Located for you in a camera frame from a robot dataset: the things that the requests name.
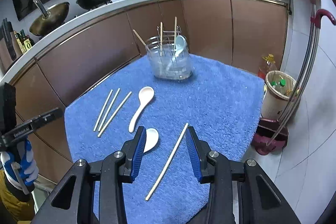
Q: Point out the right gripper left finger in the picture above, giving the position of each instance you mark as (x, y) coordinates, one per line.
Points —
(133, 152)

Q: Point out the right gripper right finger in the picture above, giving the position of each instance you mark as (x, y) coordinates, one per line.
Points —
(198, 150)

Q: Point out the white ceramic spoon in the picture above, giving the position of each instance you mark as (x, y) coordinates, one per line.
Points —
(152, 138)

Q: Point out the pink ceramic spoon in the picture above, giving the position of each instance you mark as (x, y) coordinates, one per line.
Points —
(145, 95)

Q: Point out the light blue ceramic spoon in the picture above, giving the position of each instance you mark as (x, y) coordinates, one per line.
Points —
(180, 44)

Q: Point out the yellow sleeved forearm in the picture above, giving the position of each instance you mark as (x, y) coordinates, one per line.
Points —
(16, 207)

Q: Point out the blue white gloved left hand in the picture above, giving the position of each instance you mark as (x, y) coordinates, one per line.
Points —
(22, 154)

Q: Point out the blue terry cloth mat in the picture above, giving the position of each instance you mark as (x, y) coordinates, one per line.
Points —
(221, 102)

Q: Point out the maroon dustpan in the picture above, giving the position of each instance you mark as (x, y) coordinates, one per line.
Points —
(262, 138)

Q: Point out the knife block with knives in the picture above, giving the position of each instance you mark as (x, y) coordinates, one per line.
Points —
(9, 49)

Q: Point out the olive oil bottle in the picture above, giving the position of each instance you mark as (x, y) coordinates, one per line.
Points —
(24, 41)

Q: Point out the beige trash bin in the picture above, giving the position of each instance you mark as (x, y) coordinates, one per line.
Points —
(279, 87)

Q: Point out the cooking oil bottle on floor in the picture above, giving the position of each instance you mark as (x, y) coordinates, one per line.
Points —
(267, 64)

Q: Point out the bronze wok with handle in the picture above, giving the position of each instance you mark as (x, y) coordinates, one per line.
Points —
(50, 18)

